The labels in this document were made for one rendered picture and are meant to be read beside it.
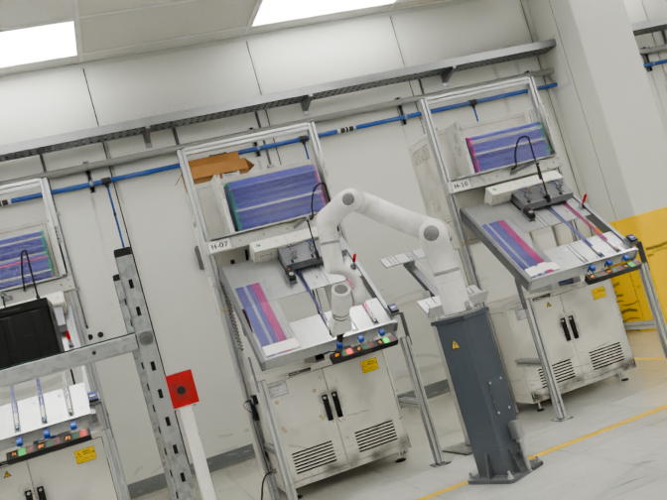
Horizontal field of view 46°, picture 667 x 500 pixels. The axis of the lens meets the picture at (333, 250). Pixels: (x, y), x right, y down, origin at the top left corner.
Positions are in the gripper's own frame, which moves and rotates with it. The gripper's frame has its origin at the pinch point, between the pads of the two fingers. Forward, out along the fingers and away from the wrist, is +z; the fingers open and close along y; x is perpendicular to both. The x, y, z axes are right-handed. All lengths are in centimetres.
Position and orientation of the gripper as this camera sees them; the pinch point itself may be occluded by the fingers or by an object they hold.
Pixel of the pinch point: (339, 337)
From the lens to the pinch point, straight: 368.5
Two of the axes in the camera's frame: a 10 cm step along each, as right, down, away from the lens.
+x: -3.9, -6.1, 6.9
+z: -0.1, 7.5, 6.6
